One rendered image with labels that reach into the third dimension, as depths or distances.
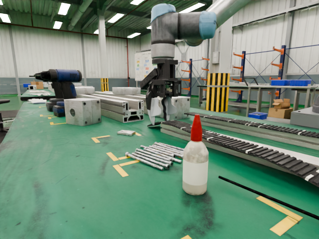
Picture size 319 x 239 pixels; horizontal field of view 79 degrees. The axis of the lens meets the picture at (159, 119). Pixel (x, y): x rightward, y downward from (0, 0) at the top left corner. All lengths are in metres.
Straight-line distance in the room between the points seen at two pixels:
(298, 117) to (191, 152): 0.66
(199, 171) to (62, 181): 0.22
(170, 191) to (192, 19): 0.48
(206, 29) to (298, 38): 8.29
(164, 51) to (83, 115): 0.37
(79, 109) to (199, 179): 0.57
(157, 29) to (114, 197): 0.48
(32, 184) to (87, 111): 0.44
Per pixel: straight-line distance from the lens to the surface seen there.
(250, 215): 0.29
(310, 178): 0.37
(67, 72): 1.02
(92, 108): 0.79
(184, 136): 0.56
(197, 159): 0.28
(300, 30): 8.91
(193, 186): 0.30
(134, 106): 0.84
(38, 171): 0.44
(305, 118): 0.89
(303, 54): 8.75
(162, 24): 0.63
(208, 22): 0.63
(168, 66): 0.60
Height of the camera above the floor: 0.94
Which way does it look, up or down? 11 degrees down
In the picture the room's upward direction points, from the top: straight up
